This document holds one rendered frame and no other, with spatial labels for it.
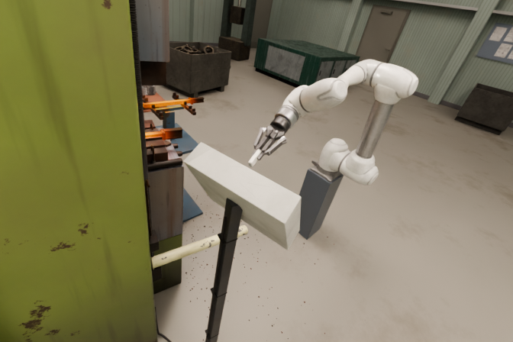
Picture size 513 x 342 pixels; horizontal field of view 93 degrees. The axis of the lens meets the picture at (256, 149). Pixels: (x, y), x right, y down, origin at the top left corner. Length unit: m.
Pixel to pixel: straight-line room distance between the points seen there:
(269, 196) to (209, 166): 0.19
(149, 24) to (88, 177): 0.47
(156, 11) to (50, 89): 0.40
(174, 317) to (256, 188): 1.23
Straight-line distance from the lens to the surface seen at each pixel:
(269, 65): 6.63
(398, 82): 1.41
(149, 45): 0.88
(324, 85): 0.94
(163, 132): 1.18
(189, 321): 1.72
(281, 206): 0.60
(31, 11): 0.59
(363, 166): 1.65
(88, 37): 0.59
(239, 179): 0.65
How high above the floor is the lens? 1.58
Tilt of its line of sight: 31 degrees down
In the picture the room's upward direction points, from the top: 11 degrees clockwise
